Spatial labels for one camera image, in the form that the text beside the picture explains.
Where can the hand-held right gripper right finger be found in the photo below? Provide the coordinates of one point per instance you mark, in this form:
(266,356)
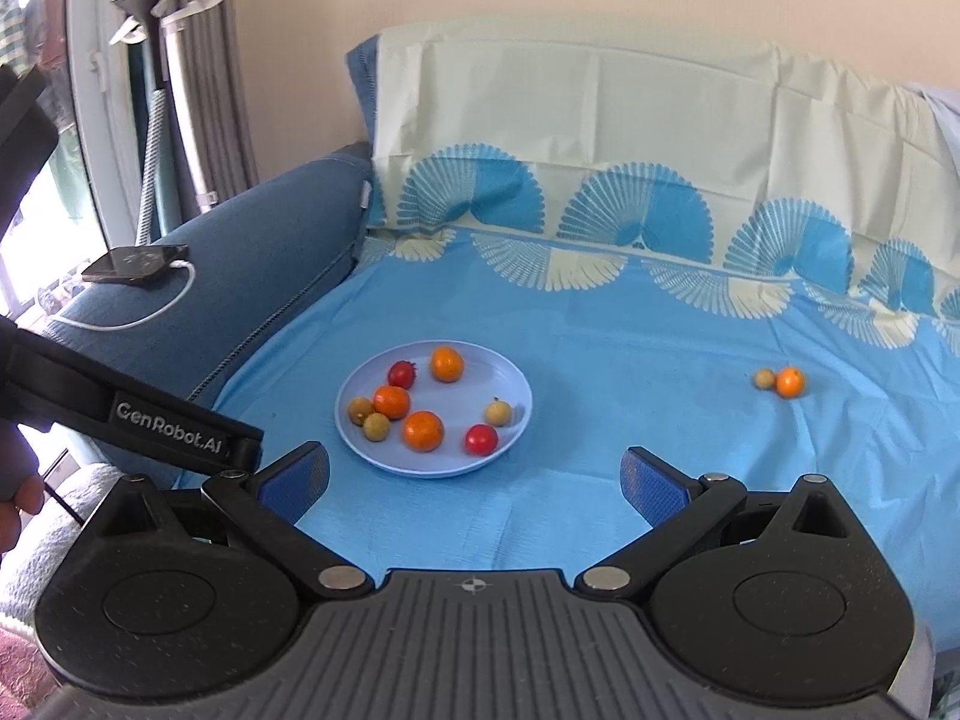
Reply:
(646,481)

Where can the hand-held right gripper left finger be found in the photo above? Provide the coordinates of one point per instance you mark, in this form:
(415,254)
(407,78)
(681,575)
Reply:
(304,476)

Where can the yellowish longan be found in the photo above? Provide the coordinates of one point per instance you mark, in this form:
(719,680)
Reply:
(764,379)
(376,430)
(498,412)
(361,410)

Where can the small orange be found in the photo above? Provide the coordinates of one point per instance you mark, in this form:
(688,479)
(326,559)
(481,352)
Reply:
(391,401)
(424,430)
(447,364)
(790,382)

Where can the small red fruit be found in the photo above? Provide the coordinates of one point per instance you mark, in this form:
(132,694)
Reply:
(402,373)
(481,439)

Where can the light blue plate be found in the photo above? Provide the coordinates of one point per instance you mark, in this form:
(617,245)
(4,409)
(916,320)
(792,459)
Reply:
(450,461)

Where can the person's left hand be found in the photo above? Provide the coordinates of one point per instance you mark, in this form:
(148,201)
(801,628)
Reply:
(19,502)

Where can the blue fan-print bed sheet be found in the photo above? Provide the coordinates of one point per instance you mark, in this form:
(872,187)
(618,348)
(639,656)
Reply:
(637,427)

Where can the black smartphone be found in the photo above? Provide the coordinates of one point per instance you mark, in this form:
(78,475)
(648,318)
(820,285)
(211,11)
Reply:
(131,264)

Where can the white fluffy cloth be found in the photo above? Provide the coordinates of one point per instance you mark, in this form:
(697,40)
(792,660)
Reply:
(30,577)

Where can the blue sofa armrest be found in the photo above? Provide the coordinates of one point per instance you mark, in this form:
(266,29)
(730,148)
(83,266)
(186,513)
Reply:
(247,240)

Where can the dark flat object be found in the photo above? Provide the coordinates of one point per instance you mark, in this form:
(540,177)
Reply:
(19,135)

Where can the pink rug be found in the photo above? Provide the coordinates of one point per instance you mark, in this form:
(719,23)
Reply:
(19,667)

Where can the grey metal pole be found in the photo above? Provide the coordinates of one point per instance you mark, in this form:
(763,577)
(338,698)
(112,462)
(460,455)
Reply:
(187,127)

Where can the grey curtain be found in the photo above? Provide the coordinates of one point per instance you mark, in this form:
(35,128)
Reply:
(217,52)

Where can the light blue blanket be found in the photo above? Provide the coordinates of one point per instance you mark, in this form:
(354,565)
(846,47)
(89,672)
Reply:
(941,109)

